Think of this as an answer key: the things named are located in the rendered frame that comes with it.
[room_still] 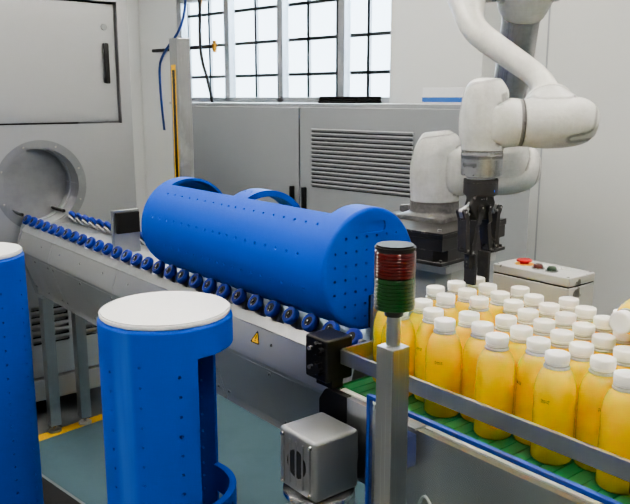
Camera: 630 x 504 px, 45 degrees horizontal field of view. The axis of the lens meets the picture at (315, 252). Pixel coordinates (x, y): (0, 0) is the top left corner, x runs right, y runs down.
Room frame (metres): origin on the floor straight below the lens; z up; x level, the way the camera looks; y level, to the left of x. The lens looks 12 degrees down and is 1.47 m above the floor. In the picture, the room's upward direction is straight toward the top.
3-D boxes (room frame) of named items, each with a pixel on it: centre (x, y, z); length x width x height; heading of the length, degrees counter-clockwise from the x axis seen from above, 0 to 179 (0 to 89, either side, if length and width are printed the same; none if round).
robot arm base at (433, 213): (2.40, -0.37, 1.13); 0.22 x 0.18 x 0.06; 46
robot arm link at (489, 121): (1.65, -0.38, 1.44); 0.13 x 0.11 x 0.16; 87
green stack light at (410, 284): (1.12, -0.12, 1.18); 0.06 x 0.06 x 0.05
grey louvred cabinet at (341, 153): (4.22, -0.09, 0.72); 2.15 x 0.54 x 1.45; 47
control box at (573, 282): (1.66, -0.51, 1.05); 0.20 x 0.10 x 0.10; 39
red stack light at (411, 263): (1.12, -0.12, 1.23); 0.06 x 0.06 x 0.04
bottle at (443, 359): (1.32, -0.24, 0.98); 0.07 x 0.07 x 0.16
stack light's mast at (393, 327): (1.12, -0.12, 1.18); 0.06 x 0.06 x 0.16
